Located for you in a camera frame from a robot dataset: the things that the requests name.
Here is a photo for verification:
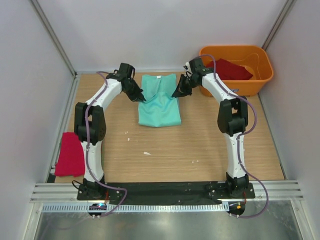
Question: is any right aluminium corner post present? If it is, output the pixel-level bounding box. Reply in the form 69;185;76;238
261;0;297;51

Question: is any folded magenta t shirt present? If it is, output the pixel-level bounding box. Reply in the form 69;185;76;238
54;132;85;177

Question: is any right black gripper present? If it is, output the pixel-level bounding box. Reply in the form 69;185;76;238
171;74;199;99

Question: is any white slotted cable duct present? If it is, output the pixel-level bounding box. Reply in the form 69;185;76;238
42;202;229;213

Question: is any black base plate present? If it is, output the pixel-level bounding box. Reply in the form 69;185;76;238
77;181;256;206

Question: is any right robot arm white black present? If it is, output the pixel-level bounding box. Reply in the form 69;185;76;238
172;57;249;198

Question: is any orange plastic bin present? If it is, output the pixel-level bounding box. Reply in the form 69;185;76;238
199;45;274;97

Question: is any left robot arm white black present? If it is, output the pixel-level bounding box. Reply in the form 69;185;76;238
74;63;146;200

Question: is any left aluminium corner post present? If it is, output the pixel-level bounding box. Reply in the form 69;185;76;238
29;0;77;78

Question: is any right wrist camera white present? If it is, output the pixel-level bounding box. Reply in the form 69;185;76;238
183;62;192;74

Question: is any aluminium corner post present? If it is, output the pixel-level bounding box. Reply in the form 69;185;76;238
29;0;77;78
261;0;297;51

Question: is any aluminium frame rail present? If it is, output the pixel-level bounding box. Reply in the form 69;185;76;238
30;180;304;203

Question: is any dark red t shirt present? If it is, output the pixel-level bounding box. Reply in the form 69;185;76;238
205;58;253;81

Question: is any teal t shirt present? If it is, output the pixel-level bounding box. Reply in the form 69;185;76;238
138;74;182;128

